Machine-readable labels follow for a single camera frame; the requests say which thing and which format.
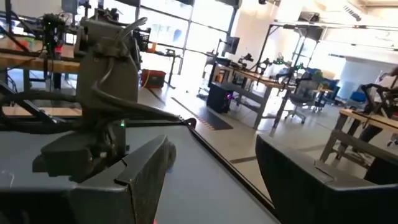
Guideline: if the black computer tower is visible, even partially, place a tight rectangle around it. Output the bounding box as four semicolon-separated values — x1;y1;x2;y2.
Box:
206;83;234;114

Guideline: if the grey table mat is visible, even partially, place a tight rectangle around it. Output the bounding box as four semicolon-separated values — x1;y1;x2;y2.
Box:
0;123;280;224

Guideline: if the red box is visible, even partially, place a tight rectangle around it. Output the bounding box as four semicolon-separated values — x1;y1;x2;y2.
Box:
140;68;167;89

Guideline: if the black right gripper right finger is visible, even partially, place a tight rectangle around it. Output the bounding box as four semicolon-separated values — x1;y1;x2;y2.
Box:
254;133;398;224

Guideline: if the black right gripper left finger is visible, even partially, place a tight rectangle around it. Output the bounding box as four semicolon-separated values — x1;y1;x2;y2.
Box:
68;134;177;224

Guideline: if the grey office chair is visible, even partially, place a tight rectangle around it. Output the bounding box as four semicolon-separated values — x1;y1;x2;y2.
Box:
284;73;318;125

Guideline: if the low wooden table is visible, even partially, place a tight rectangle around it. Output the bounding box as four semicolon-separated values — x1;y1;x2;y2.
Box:
319;108;398;164

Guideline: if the black monitor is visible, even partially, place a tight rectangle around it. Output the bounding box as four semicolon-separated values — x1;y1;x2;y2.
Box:
222;35;241;56

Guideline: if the long wooden workbench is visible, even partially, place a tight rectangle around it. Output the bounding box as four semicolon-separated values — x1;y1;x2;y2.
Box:
211;62;296;130

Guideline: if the black floor mat striped edge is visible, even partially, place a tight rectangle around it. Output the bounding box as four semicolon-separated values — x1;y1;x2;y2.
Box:
195;110;234;131

